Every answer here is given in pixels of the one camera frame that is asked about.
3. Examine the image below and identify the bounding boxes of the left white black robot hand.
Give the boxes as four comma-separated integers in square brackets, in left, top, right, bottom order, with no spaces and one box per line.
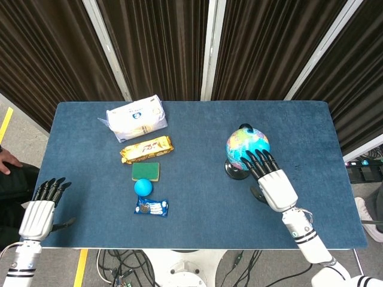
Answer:
[18,177,77,242]

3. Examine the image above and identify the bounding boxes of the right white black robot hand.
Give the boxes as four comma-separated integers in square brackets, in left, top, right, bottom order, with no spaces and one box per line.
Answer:
[241,148,299,213]

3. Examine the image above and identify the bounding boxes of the small desk globe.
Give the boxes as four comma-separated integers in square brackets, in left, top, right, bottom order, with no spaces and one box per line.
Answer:
[224,123,271,181]

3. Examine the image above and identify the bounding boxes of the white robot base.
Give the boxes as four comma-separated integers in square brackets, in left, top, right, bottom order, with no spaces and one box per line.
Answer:
[142,249,229,287]

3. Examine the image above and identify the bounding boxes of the bystander bare hand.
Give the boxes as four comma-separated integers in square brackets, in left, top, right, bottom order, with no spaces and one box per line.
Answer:
[0,145,23,176]

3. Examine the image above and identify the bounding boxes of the bystander dark trousers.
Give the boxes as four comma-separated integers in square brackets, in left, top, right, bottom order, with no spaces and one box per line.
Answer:
[0,163,41,243]

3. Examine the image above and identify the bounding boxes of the yellow floor tape strip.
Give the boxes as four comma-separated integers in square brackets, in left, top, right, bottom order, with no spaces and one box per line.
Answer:
[73,249,89,287]
[0,106,14,144]

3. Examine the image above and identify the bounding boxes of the blue table mat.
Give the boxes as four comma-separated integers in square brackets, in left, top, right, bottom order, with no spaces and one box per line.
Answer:
[38,100,369,251]

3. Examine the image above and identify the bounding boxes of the black power strip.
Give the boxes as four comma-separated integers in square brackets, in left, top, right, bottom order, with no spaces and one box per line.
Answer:
[345,159,383,184]

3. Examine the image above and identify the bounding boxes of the white sneaker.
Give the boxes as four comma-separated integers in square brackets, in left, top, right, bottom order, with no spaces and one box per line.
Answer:
[354,196,383,240]

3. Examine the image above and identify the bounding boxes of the blue ball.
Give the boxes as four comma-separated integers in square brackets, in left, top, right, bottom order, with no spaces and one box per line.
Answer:
[133,178,154,197]

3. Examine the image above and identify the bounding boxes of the blue Oreo cookie pack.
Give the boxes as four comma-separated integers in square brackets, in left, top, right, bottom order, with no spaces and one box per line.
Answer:
[133,196,169,218]

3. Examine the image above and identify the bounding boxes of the green yellow scrub sponge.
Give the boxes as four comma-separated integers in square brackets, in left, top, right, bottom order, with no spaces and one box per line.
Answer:
[131,161,161,183]

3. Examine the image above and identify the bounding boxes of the dark brown curtain panel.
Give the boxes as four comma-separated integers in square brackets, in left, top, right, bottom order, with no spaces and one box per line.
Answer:
[97,0,211,102]
[0,0,126,134]
[291,0,383,156]
[211,0,349,102]

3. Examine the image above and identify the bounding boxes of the golden biscuit pack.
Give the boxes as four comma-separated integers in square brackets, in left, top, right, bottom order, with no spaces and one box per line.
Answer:
[120,135,175,164]

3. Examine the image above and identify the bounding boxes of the white tissue pack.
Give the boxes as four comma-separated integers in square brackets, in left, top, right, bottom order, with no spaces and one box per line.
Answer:
[97,94,168,143]

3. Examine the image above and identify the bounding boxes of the white floor cable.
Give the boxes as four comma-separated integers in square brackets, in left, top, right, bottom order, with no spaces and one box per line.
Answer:
[96,249,114,284]

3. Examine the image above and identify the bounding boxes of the black floor cable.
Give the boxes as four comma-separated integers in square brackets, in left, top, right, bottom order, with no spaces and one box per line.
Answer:
[226,249,263,287]
[101,249,158,287]

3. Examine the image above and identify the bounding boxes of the white partition post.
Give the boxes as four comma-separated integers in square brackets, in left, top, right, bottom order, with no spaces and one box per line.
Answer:
[343,140,383,164]
[283,0,373,101]
[200,0,227,102]
[82,0,133,102]

